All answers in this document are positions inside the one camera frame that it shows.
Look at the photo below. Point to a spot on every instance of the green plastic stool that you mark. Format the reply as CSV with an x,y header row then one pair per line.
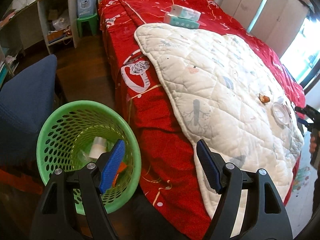
x,y
87,22

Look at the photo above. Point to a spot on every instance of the dark wooden door frame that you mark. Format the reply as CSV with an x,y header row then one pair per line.
x,y
311,77

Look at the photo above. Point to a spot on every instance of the small orange brown scrap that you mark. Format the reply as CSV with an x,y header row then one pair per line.
x,y
264,98

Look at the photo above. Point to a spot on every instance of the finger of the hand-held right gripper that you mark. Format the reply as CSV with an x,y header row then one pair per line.
x,y
311,125
310,110

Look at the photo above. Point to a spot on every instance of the white quilted mat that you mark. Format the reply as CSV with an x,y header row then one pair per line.
x,y
212,80

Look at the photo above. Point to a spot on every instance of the dark blue chair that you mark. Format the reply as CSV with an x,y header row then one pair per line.
x,y
25,100

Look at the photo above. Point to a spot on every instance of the green plastic basket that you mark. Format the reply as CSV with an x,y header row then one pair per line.
x,y
62,120

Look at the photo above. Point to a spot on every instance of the clear plastic bag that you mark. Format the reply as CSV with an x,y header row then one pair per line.
x,y
60,21

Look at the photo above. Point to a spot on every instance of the white paper cup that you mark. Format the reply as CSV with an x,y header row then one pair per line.
x,y
98,148

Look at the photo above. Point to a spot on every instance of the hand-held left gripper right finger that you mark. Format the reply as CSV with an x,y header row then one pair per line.
x,y
208,166

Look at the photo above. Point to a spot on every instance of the white teal tissue pack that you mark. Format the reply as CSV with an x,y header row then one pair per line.
x,y
186,12

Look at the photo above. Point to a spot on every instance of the light blue gift bag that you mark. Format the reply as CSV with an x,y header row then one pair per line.
x,y
86,5

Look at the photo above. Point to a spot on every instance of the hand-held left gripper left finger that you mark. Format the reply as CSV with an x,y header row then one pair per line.
x,y
112,166

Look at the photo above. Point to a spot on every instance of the teal dotted tissue pack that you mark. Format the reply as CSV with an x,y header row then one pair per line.
x,y
180,22

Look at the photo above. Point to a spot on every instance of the red printed bedspread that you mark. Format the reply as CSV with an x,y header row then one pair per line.
x,y
155,92

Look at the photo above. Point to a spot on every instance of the red silver snack wrapper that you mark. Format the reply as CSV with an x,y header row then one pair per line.
x,y
123,168

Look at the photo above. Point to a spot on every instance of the white wardrobe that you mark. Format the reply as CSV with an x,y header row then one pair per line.
x,y
240,2
282,22

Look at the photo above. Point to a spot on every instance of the person's right hand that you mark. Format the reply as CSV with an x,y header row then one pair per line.
x,y
313,143

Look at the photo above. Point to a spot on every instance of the clear plastic lid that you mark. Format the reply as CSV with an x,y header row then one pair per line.
x,y
281,113

